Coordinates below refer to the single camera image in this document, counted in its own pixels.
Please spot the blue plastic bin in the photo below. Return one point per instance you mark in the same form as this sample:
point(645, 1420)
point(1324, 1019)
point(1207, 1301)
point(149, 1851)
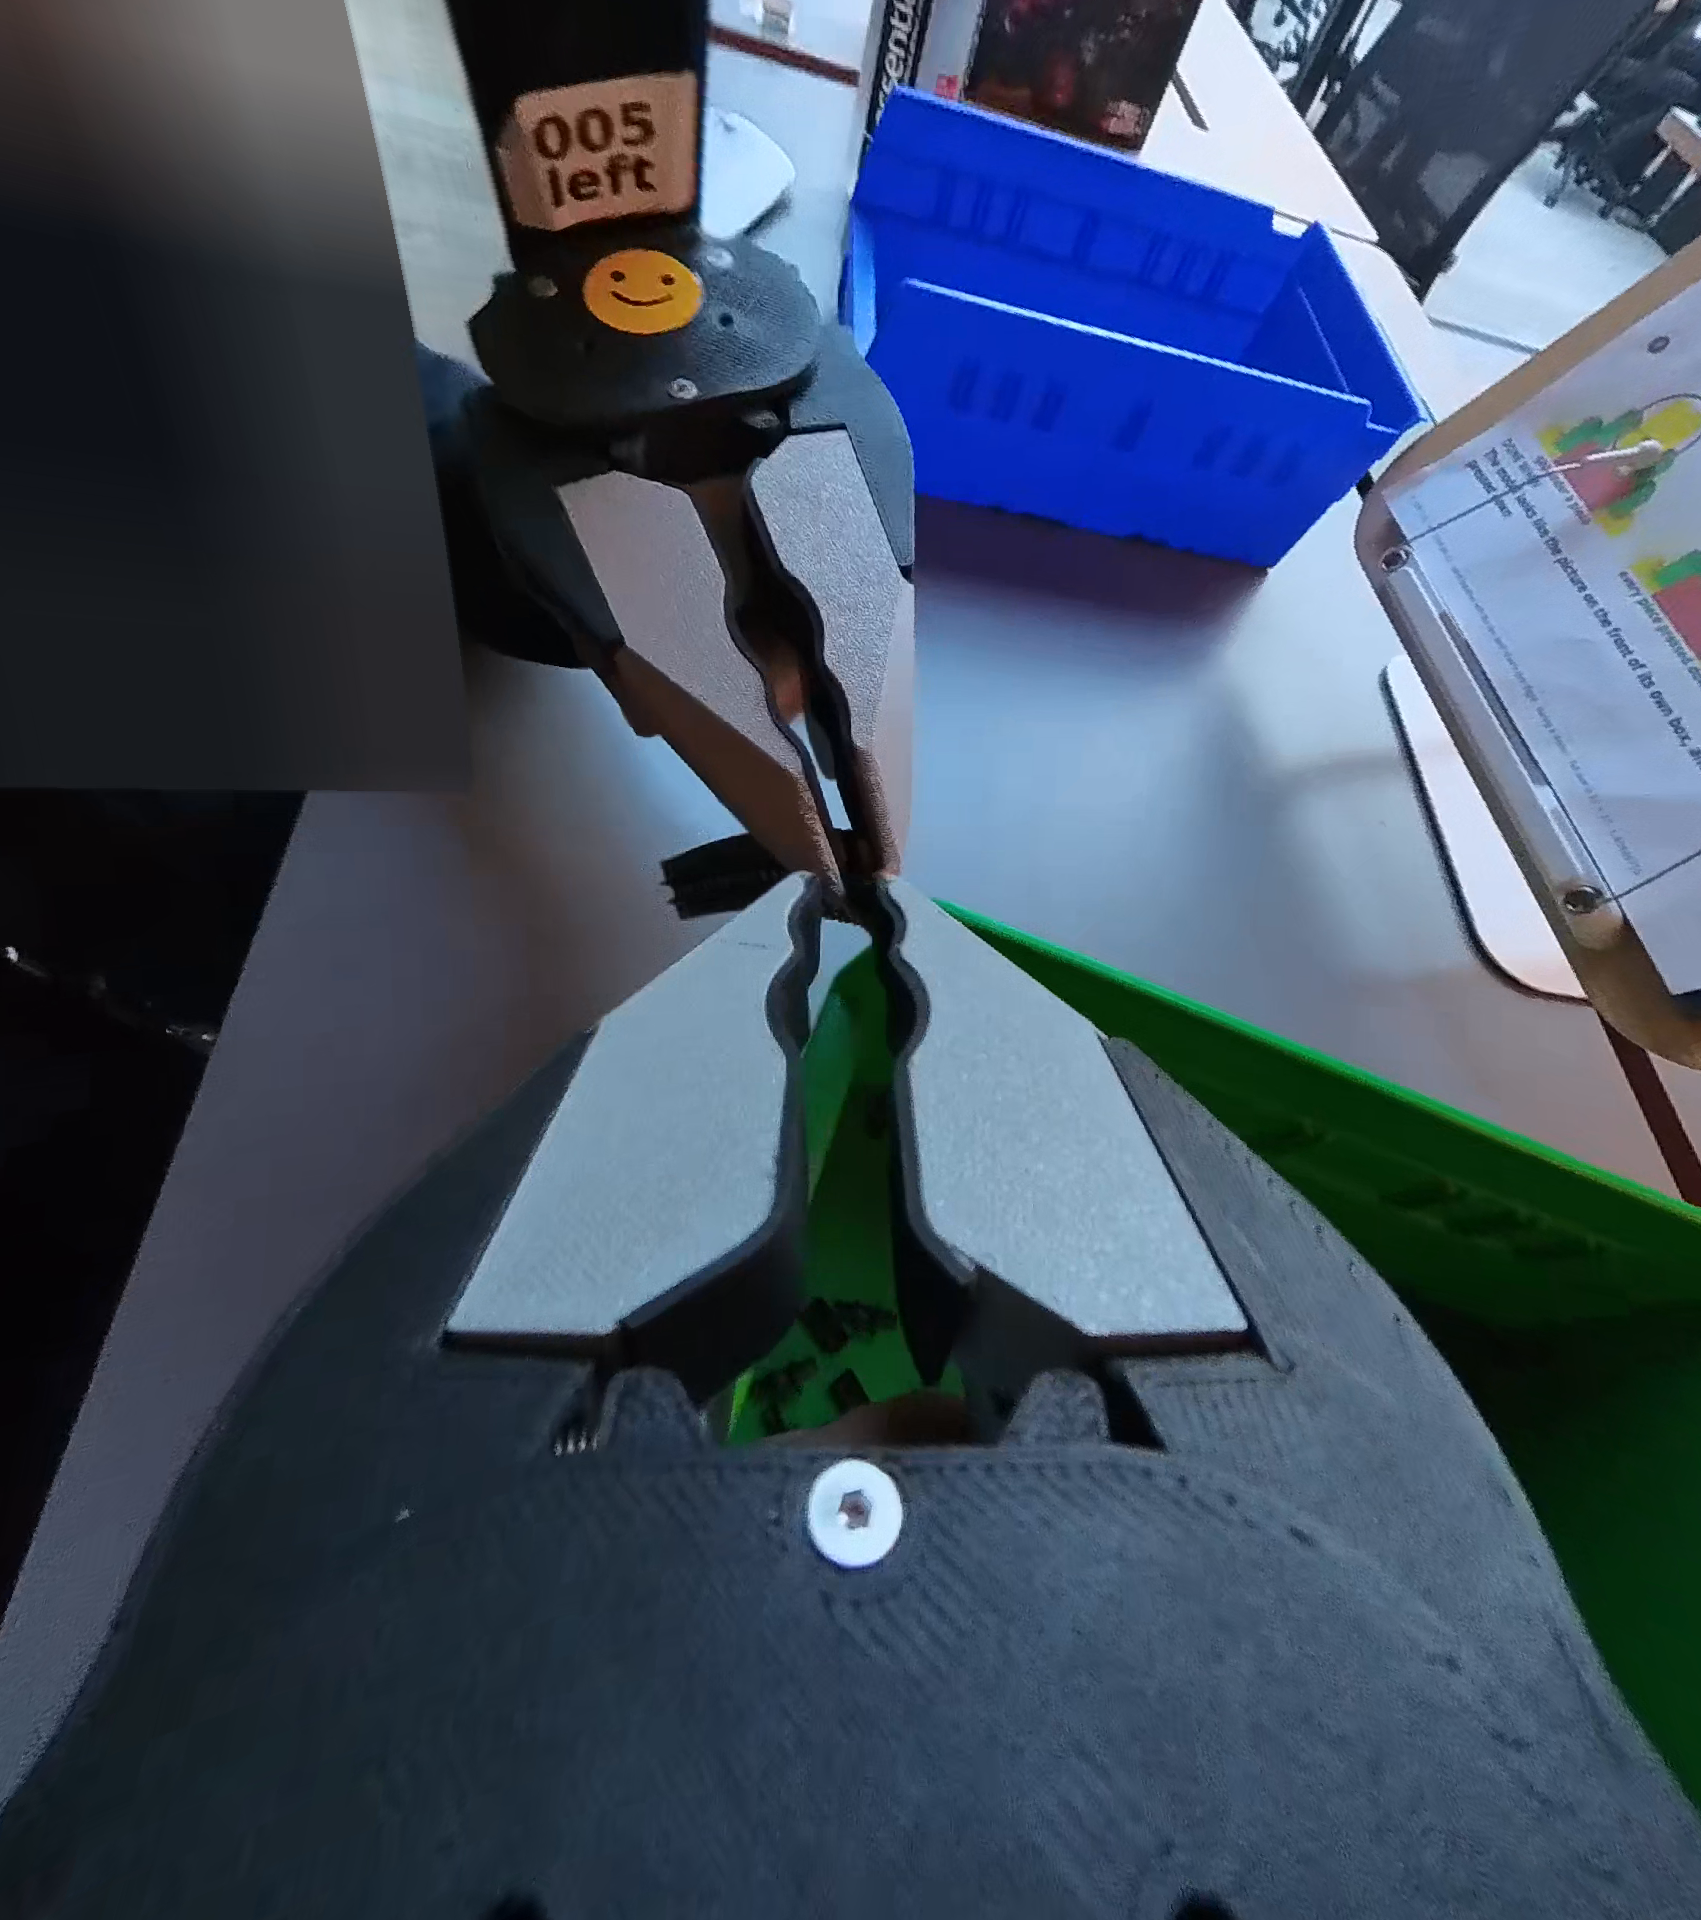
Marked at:
point(1088, 360)

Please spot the printed instruction sheet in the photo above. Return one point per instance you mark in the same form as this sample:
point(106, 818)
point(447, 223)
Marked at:
point(1645, 721)

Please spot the wooden document stand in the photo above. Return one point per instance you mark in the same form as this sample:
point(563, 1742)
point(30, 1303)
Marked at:
point(1690, 1036)

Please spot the dark lego set box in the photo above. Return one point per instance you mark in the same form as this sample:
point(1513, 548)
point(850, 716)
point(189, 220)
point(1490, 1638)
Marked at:
point(1075, 61)

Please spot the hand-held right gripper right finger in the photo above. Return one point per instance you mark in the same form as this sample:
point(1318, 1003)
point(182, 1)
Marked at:
point(1075, 1187)

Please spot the green plastic bin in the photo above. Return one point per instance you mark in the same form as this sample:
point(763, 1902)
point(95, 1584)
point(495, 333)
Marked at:
point(1614, 1425)

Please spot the black lego tread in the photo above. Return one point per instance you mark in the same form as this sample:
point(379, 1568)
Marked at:
point(714, 878)

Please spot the person's left forearm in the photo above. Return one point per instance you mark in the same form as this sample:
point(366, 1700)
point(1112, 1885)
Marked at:
point(503, 622)

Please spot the white stand base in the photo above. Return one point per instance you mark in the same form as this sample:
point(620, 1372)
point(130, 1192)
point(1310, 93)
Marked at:
point(1464, 840)

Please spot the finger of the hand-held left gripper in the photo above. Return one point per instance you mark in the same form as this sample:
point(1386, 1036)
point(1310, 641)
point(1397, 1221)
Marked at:
point(669, 600)
point(837, 556)

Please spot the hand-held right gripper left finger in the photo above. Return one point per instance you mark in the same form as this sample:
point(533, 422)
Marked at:
point(623, 1187)

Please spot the black mesh office chair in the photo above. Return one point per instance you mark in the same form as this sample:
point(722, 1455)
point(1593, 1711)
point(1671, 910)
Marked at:
point(1464, 104)

